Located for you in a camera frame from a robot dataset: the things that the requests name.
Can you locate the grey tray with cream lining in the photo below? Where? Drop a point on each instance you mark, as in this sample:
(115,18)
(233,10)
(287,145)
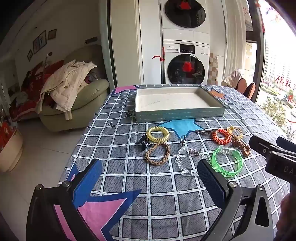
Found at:
(171,102)

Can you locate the black hair clip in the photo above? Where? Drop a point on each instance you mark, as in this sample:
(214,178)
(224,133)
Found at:
(143,143)

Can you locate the orange chair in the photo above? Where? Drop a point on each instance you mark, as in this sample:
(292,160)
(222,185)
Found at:
(241,85)
(251,91)

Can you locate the red blanket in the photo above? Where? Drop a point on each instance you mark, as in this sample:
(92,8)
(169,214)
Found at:
(30,92)

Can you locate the checkered folded mat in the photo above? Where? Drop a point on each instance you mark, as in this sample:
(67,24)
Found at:
(213,69)

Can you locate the beige jacket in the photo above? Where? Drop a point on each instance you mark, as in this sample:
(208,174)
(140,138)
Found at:
(64,83)

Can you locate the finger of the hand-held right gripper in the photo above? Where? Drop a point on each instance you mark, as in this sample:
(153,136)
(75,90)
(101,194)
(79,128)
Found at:
(263,146)
(288,144)

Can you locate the small picture frame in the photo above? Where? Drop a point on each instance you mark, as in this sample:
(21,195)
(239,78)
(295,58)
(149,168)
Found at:
(29,55)
(52,34)

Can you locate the white washing machine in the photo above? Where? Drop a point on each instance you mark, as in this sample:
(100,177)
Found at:
(185,47)

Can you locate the large picture frame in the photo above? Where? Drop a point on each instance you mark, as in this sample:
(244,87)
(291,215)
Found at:
(39,41)

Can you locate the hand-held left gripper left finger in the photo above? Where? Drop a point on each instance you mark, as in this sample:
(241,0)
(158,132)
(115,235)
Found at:
(89,178)

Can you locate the grey checkered star tablecloth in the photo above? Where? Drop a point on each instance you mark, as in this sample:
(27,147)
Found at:
(161,197)

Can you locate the person's right hand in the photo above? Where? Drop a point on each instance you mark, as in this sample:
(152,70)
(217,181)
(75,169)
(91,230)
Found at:
(289,215)

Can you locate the white cabinet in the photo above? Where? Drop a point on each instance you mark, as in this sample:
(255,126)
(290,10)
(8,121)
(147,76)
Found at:
(129,46)

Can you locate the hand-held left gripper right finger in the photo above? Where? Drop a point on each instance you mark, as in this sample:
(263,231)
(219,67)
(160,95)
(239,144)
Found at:
(211,183)

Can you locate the beige garment on chair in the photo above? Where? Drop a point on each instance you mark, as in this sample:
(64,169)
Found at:
(233,77)

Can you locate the white dryer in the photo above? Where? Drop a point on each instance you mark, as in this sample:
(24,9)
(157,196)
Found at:
(166,27)

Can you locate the green sofa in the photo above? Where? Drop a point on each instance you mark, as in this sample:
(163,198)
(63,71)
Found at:
(92,92)

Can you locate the cream round basket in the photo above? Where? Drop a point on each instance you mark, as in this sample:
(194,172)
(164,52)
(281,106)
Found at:
(11,150)

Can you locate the black window frame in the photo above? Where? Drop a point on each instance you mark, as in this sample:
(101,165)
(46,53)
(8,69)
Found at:
(257,58)

